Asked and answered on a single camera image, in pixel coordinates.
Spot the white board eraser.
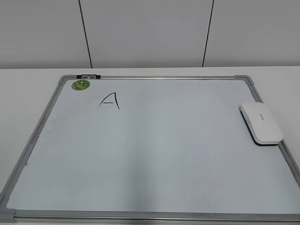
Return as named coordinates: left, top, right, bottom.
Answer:
left=240, top=102, right=284, bottom=145

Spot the green round magnet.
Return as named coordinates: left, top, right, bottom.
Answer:
left=71, top=80, right=90, bottom=91

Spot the black and silver board clip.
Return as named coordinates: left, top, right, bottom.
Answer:
left=76, top=74, right=101, bottom=80

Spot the white board with grey frame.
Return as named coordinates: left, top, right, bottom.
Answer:
left=0, top=75, right=300, bottom=224

